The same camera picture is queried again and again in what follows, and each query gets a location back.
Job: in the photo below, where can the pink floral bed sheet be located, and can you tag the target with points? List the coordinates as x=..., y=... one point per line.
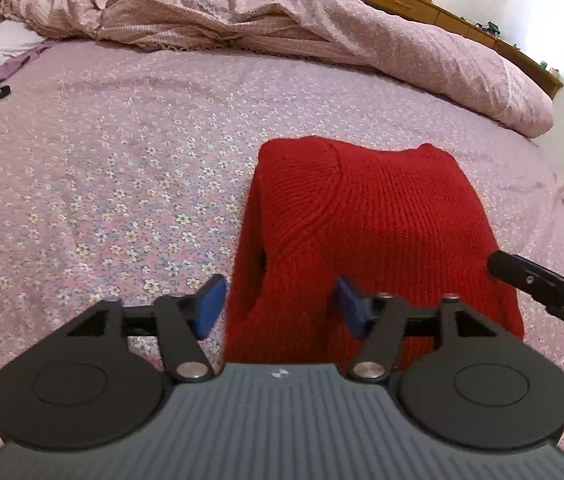
x=111, y=160

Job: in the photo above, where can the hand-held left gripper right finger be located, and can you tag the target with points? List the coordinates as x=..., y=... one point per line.
x=352, y=310

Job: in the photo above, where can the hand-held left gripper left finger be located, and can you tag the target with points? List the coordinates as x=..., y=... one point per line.
x=209, y=310

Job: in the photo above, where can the red knitted sweater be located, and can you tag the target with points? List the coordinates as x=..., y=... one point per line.
x=377, y=220

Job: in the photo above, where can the small black object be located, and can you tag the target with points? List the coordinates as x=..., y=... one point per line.
x=3, y=92

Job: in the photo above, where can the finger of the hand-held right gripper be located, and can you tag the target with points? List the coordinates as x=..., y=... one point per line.
x=517, y=272

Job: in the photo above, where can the pink crumpled duvet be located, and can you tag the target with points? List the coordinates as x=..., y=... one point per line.
x=262, y=10

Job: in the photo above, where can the light wooden low cabinet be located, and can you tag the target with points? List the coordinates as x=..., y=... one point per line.
x=412, y=2

